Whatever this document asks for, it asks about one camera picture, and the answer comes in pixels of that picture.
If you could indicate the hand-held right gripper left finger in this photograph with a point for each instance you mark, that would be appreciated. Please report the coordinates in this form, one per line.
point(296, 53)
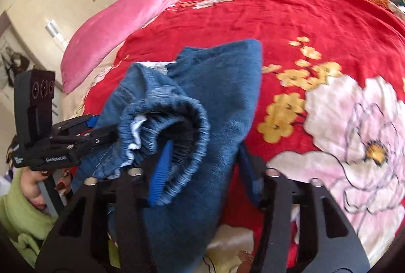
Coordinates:
point(161, 171)

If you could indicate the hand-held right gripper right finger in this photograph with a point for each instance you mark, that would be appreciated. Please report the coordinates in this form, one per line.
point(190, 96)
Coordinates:
point(248, 175)

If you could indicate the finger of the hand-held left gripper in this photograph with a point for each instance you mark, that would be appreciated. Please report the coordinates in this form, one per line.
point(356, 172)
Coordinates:
point(98, 140)
point(91, 121)

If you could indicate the blue denim pants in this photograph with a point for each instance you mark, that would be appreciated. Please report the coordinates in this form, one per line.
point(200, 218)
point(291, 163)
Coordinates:
point(215, 102)

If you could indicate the person's left hand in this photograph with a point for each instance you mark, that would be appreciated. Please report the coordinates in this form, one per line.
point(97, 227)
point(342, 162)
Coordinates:
point(31, 187)

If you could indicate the dark hanging bag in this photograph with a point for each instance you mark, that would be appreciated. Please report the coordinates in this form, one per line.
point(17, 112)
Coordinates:
point(15, 64)

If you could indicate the pink blanket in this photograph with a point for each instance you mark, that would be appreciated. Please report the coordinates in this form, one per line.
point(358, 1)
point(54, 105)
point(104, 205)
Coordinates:
point(120, 16)

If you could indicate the red floral blanket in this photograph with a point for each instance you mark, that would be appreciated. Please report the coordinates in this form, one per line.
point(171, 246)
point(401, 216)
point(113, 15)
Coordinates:
point(316, 13)

